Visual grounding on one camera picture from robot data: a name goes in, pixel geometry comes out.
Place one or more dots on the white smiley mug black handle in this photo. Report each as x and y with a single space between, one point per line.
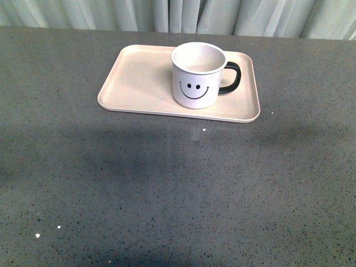
197 70

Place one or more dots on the grey curtain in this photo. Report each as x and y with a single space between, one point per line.
267 18

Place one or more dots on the beige rectangular tray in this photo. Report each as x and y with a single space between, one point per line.
140 81

